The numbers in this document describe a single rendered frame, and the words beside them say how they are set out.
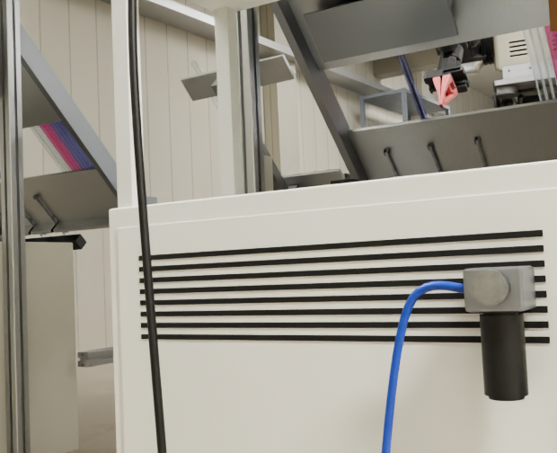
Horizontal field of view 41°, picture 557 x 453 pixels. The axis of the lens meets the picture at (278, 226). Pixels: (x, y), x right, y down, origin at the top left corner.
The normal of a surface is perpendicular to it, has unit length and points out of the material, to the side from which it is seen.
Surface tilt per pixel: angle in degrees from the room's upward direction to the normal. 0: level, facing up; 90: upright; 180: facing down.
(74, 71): 90
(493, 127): 137
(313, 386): 90
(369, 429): 90
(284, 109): 90
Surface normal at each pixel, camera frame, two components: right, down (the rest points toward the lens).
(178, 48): 0.82, -0.07
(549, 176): -0.51, -0.03
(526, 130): -0.32, 0.71
